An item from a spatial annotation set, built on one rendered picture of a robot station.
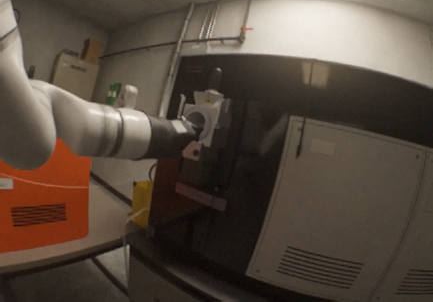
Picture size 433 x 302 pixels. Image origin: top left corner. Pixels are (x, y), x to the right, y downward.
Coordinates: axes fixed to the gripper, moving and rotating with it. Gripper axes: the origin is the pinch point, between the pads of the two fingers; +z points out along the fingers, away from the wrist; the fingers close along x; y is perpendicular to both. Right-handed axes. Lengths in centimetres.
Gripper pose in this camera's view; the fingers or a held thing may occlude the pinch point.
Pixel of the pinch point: (190, 134)
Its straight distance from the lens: 45.4
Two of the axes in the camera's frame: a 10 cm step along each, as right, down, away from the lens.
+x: 6.8, -6.7, -2.9
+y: 5.8, 7.4, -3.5
